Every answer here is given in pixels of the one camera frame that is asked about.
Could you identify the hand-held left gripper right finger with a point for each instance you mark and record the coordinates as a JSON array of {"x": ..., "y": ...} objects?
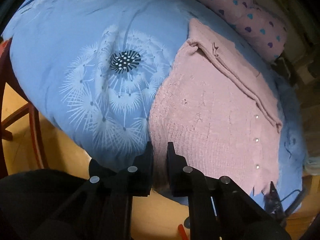
[{"x": 176, "y": 175}]

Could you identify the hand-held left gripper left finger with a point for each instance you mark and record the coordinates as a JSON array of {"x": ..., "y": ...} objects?
[{"x": 143, "y": 172}]

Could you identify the pink knitted sweater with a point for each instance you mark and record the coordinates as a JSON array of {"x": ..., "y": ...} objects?
[{"x": 212, "y": 110}]

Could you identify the red pen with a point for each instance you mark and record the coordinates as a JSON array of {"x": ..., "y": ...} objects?
[{"x": 182, "y": 232}]

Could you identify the black clip hanger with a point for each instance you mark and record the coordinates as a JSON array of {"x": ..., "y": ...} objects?
[{"x": 273, "y": 200}]

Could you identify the red wooden chair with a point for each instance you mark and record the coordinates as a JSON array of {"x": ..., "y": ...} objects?
[{"x": 37, "y": 135}]

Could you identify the dark cloth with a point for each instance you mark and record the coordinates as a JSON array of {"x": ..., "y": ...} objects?
[{"x": 285, "y": 70}]

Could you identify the blue dandelion print blanket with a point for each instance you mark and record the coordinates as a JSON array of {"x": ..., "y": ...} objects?
[{"x": 62, "y": 42}]

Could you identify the pink heart print pillow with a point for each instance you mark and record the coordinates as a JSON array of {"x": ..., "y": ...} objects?
[{"x": 250, "y": 17}]

